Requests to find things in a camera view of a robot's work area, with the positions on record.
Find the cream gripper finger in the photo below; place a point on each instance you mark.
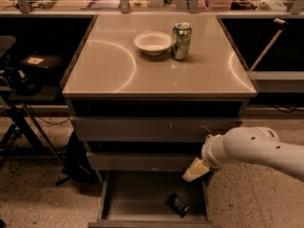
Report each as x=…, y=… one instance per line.
x=188, y=177

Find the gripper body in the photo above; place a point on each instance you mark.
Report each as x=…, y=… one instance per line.
x=209, y=152

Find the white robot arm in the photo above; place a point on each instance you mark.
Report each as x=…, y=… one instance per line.
x=255, y=145

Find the grey bottom drawer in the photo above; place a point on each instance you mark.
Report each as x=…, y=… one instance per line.
x=136, y=199

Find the grey drawer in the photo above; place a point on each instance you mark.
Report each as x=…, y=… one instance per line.
x=173, y=121
x=143, y=156
x=136, y=199

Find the grey drawer cabinet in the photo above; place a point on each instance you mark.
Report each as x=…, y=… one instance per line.
x=110, y=67

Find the grey middle drawer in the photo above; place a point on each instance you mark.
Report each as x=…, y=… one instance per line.
x=143, y=156

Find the grey top drawer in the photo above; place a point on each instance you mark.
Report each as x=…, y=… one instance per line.
x=173, y=121

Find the green soda can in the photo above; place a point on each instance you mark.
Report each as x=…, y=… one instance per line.
x=181, y=38

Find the white paper bowl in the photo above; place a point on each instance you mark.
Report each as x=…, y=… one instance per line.
x=153, y=43

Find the white stick with tip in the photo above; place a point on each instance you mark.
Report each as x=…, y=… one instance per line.
x=282, y=25

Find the black box with label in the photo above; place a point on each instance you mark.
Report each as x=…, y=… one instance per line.
x=52, y=63

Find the black headphones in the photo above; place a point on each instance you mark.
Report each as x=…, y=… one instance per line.
x=26, y=86

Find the black side stand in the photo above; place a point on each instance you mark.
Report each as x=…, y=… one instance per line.
x=6, y=43

